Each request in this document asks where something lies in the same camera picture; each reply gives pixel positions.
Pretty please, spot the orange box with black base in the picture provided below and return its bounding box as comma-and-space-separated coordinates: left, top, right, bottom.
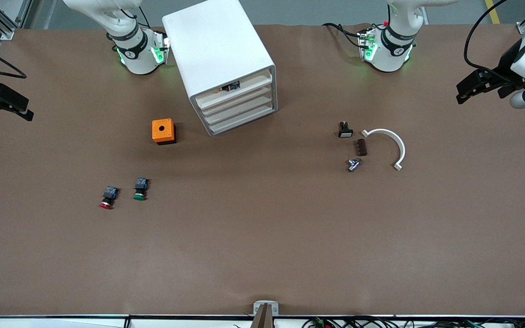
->
152, 118, 176, 145

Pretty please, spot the brown table cover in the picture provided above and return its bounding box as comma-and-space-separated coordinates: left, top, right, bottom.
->
0, 23, 525, 317

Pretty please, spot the white curved plastic bracket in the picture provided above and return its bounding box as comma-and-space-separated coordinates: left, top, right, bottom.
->
362, 128, 407, 172

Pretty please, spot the grey mount bracket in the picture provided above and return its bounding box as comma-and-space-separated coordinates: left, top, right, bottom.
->
253, 301, 280, 317

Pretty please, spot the green push button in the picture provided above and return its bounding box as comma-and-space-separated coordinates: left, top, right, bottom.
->
133, 178, 150, 201

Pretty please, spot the black cable bundle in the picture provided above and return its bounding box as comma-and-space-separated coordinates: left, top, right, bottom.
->
301, 316, 525, 328

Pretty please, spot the brown bar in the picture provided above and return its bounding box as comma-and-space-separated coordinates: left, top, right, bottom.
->
250, 304, 276, 328

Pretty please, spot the black base cable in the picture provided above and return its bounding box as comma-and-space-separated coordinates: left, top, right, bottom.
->
323, 23, 364, 48
136, 5, 152, 29

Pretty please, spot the white plastic drawer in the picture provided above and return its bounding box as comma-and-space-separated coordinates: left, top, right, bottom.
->
204, 97, 274, 127
201, 87, 273, 118
208, 105, 278, 136
196, 68, 273, 110

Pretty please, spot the red push button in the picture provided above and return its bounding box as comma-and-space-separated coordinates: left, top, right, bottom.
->
99, 185, 119, 210

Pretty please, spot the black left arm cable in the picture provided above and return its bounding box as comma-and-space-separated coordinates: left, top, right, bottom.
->
464, 0, 525, 76

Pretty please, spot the white drawer cabinet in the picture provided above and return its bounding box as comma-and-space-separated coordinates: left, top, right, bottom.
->
162, 0, 278, 137

